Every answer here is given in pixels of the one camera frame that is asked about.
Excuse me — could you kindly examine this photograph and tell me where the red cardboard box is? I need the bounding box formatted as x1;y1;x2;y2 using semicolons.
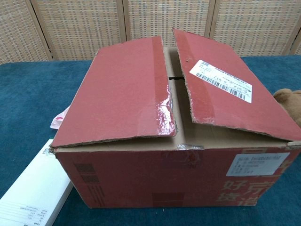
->
49;27;301;209

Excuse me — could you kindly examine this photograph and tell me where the pink plastic bag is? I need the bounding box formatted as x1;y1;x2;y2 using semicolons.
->
50;108;71;130

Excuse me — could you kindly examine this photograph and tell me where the woven folding screen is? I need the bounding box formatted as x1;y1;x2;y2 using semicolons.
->
0;0;301;65

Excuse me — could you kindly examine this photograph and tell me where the white flat carton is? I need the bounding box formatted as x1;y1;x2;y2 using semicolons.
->
0;138;74;226

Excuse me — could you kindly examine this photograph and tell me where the brown plush bear toy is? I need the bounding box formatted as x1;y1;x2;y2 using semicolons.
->
272;88;301;129

